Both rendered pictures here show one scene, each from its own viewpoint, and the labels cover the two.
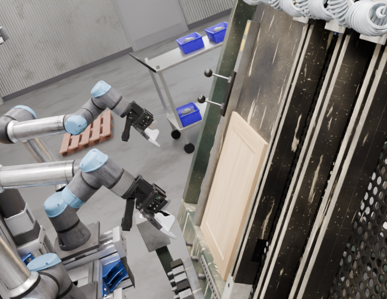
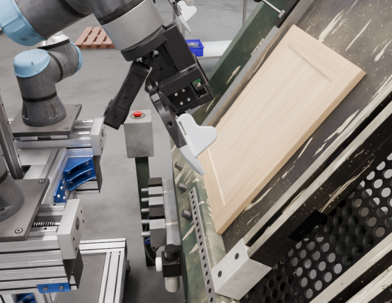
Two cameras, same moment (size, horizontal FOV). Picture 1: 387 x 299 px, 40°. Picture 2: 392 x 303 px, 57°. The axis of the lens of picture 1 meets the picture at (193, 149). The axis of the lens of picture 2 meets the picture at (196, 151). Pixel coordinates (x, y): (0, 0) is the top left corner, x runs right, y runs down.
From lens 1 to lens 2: 107 cm
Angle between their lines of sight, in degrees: 11
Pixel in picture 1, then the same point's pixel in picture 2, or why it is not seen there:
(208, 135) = (238, 51)
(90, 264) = (53, 151)
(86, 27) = not seen: outside the picture
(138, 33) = not seen: outside the picture
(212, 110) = (256, 23)
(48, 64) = not seen: outside the picture
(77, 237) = (47, 113)
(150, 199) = (181, 80)
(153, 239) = (136, 146)
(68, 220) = (41, 88)
